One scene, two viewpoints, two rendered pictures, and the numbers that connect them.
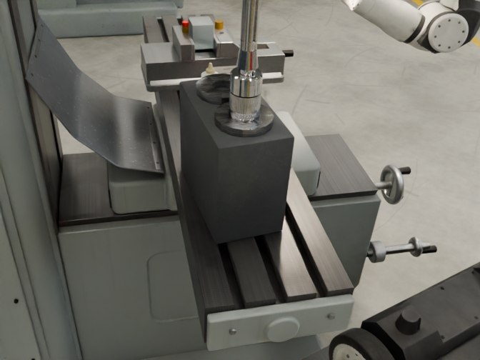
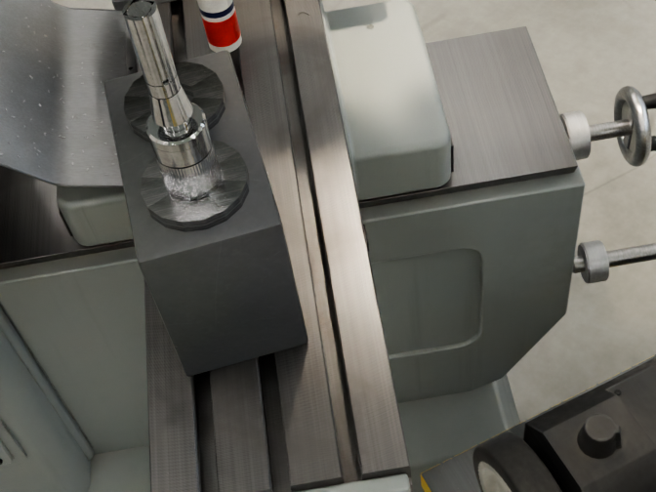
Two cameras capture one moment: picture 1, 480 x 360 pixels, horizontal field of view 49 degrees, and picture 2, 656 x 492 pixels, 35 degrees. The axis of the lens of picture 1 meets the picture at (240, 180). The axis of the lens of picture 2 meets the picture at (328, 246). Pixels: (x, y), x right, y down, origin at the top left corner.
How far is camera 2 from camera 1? 0.39 m
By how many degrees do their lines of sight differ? 20
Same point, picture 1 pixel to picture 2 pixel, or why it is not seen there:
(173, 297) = not seen: hidden behind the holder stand
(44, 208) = not seen: outside the picture
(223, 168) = (159, 285)
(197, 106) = (122, 152)
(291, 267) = (307, 424)
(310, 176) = (430, 158)
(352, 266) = (547, 289)
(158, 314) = not seen: hidden behind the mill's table
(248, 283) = (228, 459)
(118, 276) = (111, 334)
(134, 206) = (109, 234)
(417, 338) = (612, 466)
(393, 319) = (575, 427)
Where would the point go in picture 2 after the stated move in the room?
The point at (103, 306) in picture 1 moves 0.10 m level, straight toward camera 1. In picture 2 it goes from (100, 375) to (106, 432)
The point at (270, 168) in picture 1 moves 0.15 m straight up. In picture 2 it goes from (249, 271) to (215, 152)
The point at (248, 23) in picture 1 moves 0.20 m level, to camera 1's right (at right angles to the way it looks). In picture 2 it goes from (146, 61) to (430, 63)
